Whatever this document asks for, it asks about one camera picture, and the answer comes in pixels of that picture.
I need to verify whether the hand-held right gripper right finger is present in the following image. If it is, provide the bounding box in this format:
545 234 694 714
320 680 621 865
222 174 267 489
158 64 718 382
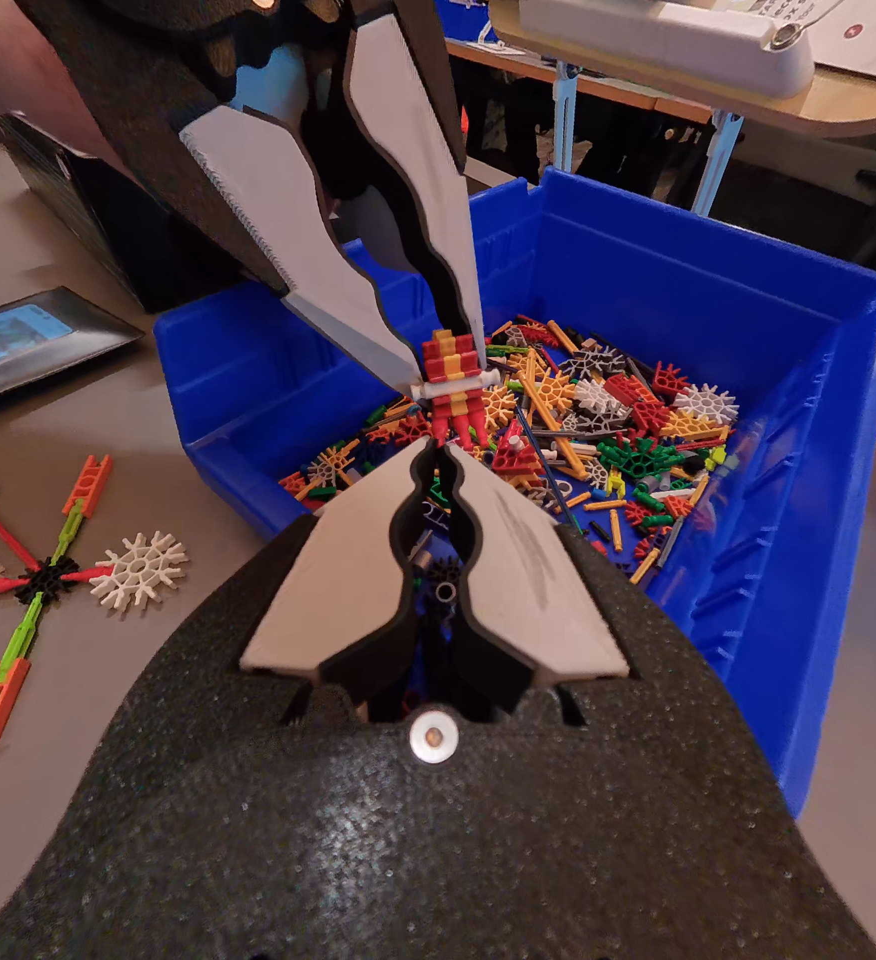
444 444 630 715

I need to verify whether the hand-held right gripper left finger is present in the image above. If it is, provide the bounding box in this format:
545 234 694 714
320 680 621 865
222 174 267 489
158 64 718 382
240 435 440 717

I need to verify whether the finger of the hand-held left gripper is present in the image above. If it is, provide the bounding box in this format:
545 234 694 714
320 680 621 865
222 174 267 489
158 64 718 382
342 11 490 354
180 103 424 395

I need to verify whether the pile of colourful toy pieces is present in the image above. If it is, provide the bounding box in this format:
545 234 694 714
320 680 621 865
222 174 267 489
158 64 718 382
279 316 742 586

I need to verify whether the red yellow toy connector assembly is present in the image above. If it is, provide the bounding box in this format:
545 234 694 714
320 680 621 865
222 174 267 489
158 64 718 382
411 328 502 451

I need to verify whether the short white toy rod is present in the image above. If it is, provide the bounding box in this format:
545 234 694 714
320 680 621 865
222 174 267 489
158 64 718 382
410 369 504 402

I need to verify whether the blue plastic bin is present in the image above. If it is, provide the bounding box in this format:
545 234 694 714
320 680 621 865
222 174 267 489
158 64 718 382
153 166 876 819

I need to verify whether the person's left hand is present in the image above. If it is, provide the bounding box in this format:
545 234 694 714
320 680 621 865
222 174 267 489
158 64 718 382
0 0 136 179

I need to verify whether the black cardboard box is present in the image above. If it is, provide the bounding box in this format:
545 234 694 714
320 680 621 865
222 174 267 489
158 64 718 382
0 112 281 316

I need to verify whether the flat star toy rod model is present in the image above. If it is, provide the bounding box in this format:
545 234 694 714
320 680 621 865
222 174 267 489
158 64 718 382
0 453 190 781

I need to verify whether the black framed tablet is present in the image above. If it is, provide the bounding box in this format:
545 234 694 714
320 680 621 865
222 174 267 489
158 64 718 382
0 286 146 414

